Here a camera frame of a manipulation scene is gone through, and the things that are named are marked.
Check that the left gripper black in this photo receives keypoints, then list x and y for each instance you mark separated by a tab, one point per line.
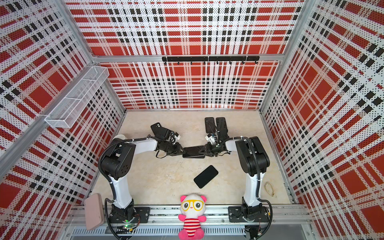
177	151

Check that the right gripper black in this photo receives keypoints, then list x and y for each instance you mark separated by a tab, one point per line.
208	150

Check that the black phone case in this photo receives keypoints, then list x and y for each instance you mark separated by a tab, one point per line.
196	152
156	127

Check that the black phone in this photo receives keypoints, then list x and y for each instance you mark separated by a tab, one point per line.
210	125
222	124
206	176

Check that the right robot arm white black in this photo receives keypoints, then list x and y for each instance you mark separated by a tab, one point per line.
253	159

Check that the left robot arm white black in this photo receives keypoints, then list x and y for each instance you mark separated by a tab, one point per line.
116	161

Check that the pink phone case at edge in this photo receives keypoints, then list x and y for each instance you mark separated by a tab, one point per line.
94	212

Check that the white mug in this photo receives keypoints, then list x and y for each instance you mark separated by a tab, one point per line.
118	138

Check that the pink panda plush toy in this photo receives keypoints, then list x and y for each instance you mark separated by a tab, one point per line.
193	208

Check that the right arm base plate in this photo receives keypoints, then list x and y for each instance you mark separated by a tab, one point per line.
243	214

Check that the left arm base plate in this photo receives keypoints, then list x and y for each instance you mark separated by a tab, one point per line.
129	215

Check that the black wall hook rail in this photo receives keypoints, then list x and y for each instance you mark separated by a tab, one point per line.
212	59

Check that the white wire mesh basket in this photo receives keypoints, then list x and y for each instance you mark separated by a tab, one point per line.
68	110

